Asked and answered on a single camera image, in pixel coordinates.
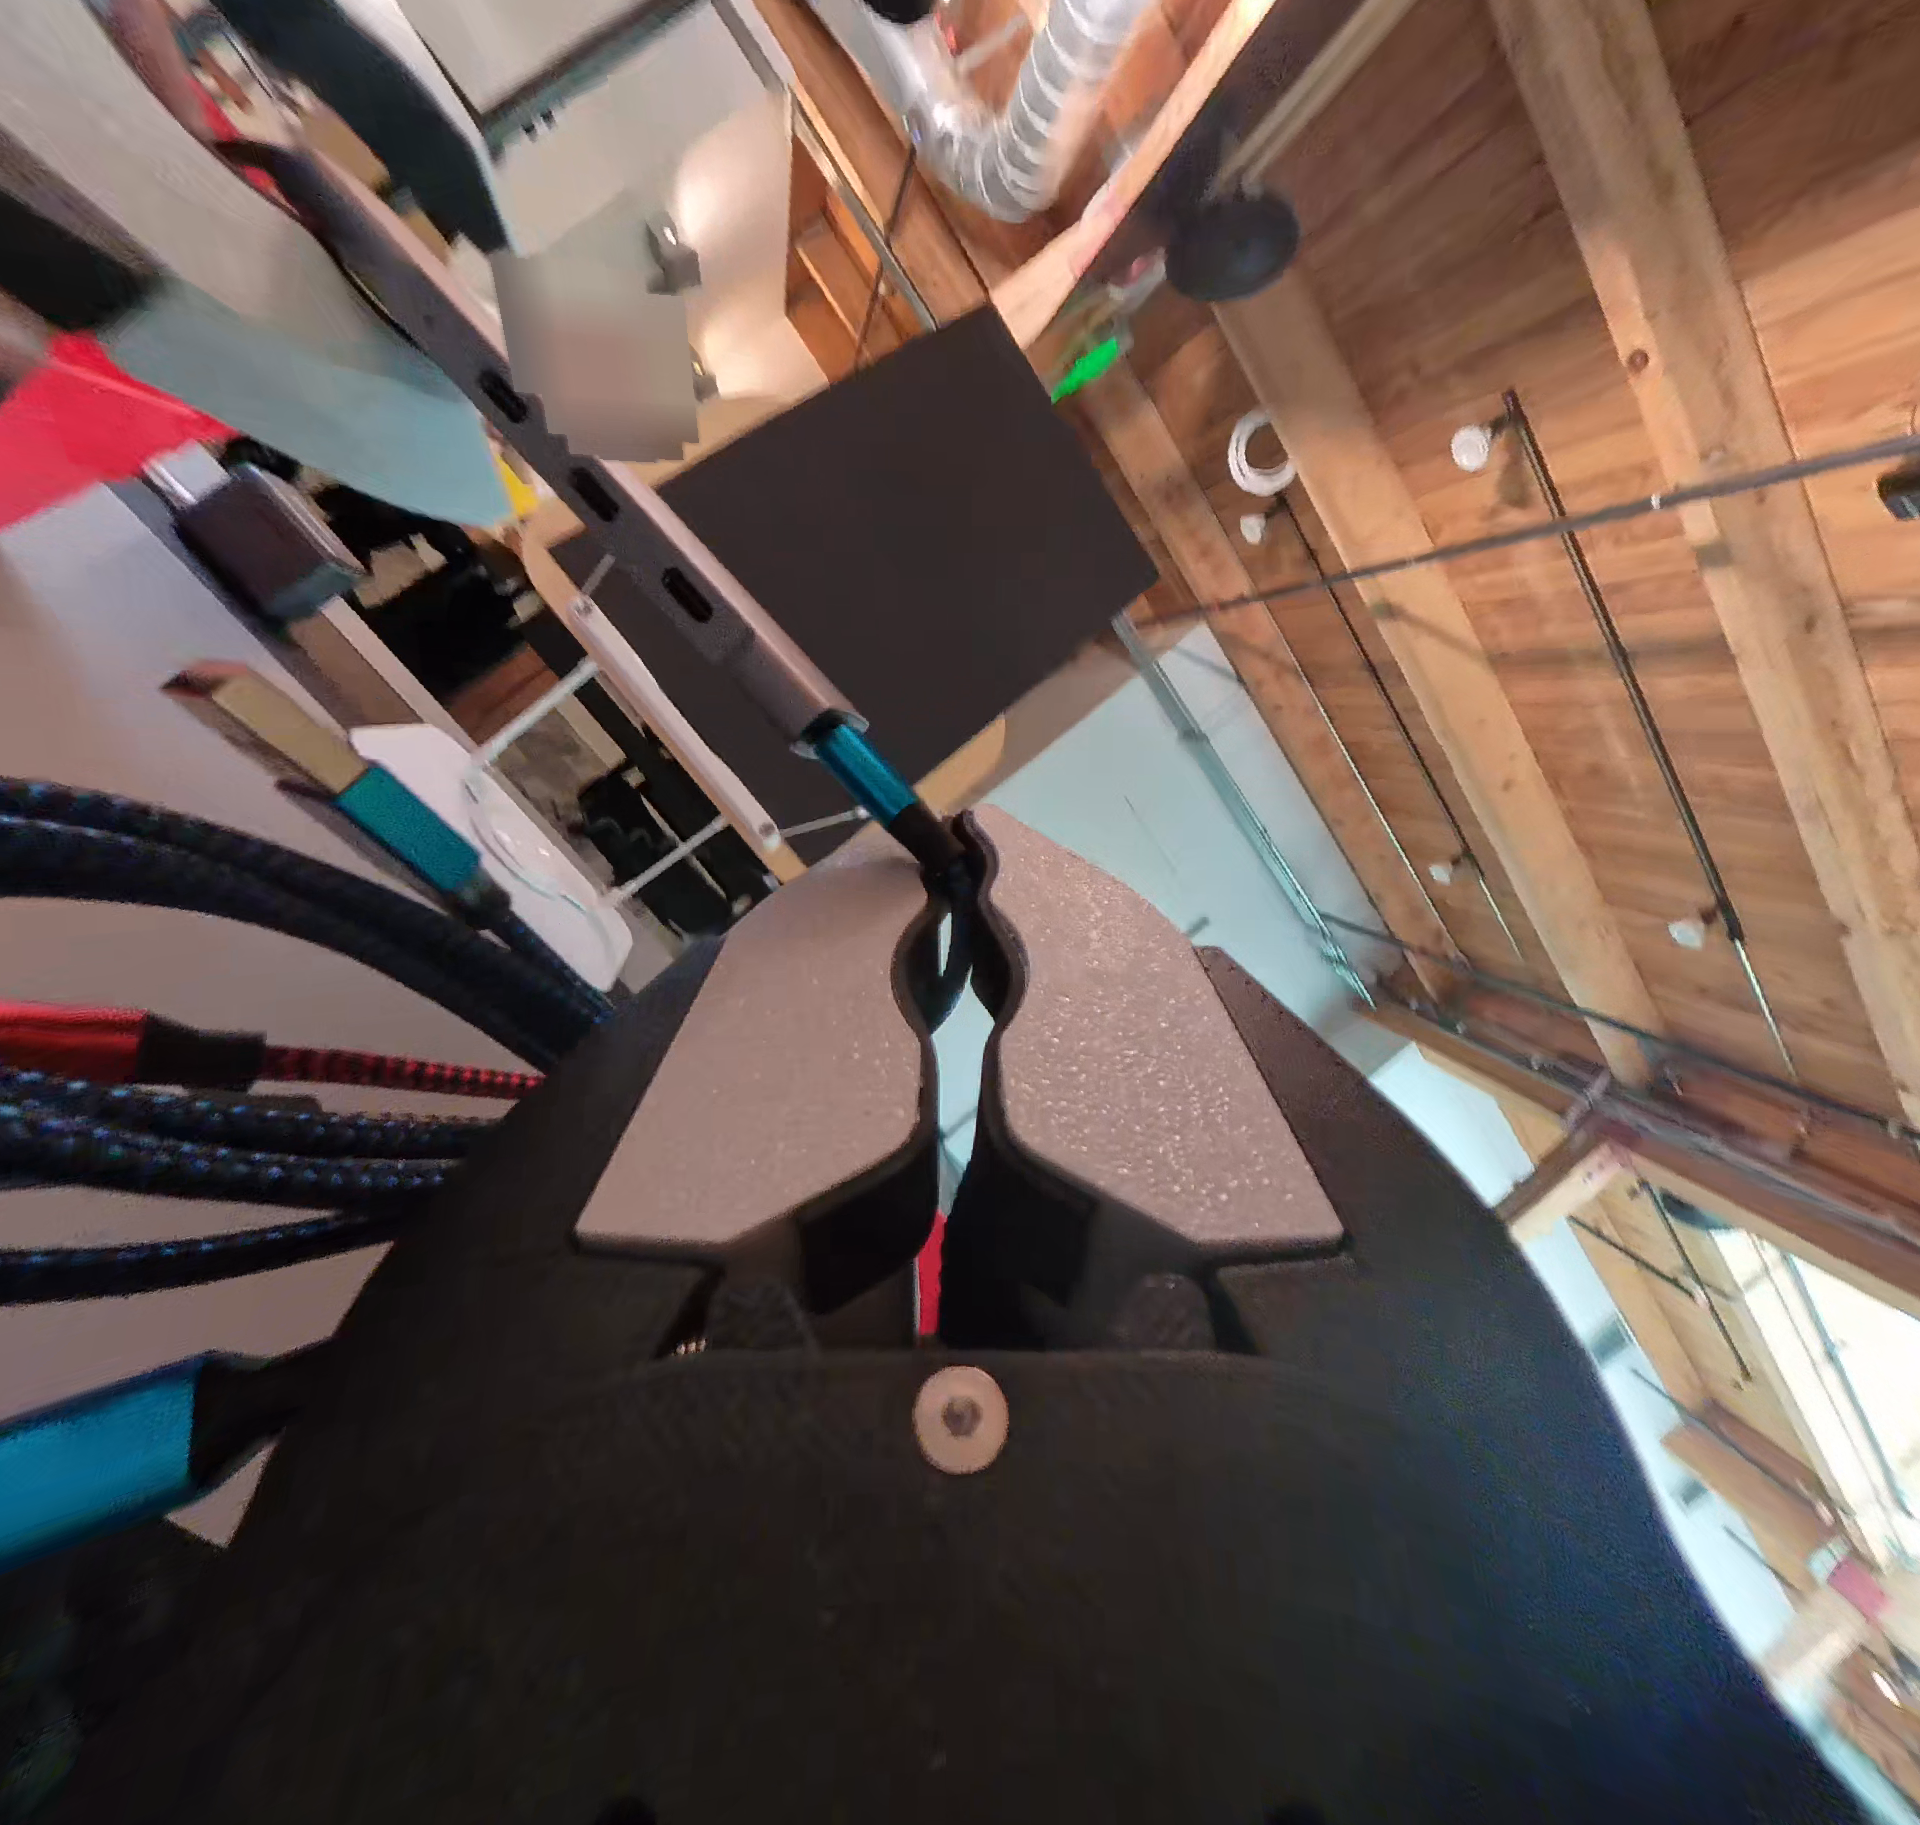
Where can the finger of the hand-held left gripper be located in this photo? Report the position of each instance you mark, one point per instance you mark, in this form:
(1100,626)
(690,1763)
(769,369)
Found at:
(303,381)
(344,67)

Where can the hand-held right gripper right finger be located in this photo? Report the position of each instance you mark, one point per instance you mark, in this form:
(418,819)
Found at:
(1139,1091)

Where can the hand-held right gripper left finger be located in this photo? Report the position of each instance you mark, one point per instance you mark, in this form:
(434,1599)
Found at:
(780,1076)

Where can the grey usb hub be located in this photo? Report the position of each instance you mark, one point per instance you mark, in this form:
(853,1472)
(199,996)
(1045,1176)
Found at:
(642,548)

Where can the grey charger cube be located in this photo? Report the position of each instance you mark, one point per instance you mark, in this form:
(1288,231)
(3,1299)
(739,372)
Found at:
(258,546)

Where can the rounded wooden board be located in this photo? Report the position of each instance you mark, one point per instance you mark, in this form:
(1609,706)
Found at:
(971,755)

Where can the white book stand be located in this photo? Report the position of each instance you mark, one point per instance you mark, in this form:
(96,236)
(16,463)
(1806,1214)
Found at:
(423,777)

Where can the black sheet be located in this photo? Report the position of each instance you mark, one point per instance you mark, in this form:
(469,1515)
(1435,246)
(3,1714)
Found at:
(929,530)

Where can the green exit sign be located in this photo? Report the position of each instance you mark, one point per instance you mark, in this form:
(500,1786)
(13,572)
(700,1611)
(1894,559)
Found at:
(1088,369)

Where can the silver flexible duct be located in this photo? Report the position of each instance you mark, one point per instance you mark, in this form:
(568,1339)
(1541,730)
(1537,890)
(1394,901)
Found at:
(1045,86)

